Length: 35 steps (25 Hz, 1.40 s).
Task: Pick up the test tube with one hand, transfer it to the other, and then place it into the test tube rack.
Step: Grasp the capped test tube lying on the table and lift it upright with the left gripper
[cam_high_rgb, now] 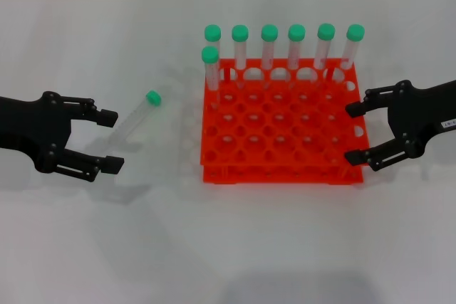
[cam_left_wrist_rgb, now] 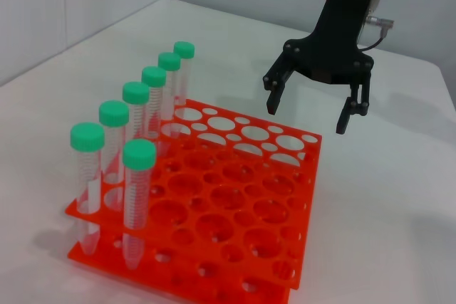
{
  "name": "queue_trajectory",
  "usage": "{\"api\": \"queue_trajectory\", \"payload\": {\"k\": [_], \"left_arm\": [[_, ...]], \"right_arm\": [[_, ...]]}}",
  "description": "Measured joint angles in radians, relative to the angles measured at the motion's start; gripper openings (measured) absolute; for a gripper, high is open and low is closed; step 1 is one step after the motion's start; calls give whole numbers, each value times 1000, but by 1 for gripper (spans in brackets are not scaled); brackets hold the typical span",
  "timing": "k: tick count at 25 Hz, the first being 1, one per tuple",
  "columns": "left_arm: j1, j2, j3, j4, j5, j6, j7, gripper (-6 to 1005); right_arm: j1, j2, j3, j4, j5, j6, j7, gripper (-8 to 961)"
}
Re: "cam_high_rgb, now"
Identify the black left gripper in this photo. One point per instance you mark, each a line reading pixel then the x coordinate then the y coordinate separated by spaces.
pixel 32 126

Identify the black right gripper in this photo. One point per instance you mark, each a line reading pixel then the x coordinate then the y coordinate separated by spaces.
pixel 417 115

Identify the clear green-capped test tube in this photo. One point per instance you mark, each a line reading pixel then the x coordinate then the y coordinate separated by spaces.
pixel 210 55
pixel 153 97
pixel 326 31
pixel 355 32
pixel 212 32
pixel 269 32
pixel 240 32
pixel 296 32

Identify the orange test tube rack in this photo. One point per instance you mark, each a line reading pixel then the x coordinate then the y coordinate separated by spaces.
pixel 281 140

